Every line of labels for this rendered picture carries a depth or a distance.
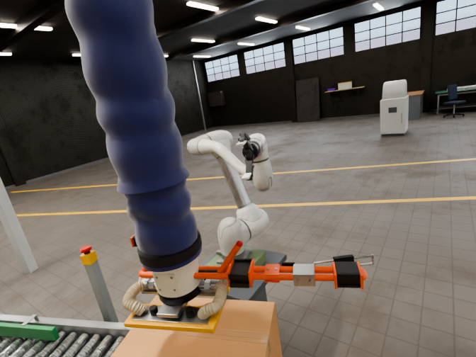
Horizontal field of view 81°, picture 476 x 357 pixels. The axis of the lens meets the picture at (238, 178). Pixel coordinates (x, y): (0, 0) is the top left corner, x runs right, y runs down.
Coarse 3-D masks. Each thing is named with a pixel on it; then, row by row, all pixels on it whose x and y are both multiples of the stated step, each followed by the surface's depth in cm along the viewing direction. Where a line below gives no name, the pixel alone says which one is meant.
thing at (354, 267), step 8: (336, 264) 91; (344, 264) 91; (352, 264) 90; (336, 272) 88; (344, 272) 87; (352, 272) 87; (360, 272) 86; (336, 280) 87; (344, 280) 88; (352, 280) 87; (360, 280) 86; (336, 288) 88
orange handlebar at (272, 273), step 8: (272, 264) 98; (144, 272) 106; (256, 272) 99; (264, 272) 95; (272, 272) 94; (280, 272) 96; (288, 272) 96; (320, 272) 93; (328, 272) 92; (272, 280) 94; (320, 280) 90; (328, 280) 89
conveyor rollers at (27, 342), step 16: (0, 336) 186; (64, 336) 181; (80, 336) 175; (96, 336) 173; (0, 352) 177; (16, 352) 171; (32, 352) 170; (48, 352) 170; (80, 352) 163; (96, 352) 162; (112, 352) 160
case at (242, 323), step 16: (160, 304) 133; (192, 304) 130; (240, 304) 125; (256, 304) 124; (272, 304) 122; (224, 320) 118; (240, 320) 116; (256, 320) 115; (272, 320) 115; (128, 336) 117; (144, 336) 116; (160, 336) 115; (176, 336) 113; (192, 336) 112; (208, 336) 111; (224, 336) 110; (240, 336) 109; (256, 336) 107; (272, 336) 113; (128, 352) 110; (144, 352) 108; (160, 352) 107; (176, 352) 106; (192, 352) 105; (208, 352) 104; (224, 352) 103; (240, 352) 102; (256, 352) 101; (272, 352) 111
